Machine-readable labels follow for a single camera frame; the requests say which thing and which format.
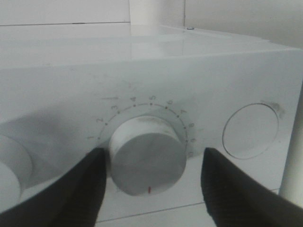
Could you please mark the white microwave oven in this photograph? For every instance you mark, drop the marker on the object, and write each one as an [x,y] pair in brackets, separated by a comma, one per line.
[65,89]

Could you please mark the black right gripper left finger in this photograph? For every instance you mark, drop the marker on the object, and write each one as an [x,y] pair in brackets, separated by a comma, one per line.
[74,200]

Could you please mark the round white door button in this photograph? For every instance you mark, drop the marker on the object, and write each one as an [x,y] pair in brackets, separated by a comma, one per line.
[250,131]

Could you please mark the white microwave knob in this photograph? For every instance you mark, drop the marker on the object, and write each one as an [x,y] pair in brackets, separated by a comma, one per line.
[146,156]

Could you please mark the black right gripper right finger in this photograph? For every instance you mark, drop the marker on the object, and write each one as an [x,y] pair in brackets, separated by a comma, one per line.
[234,199]

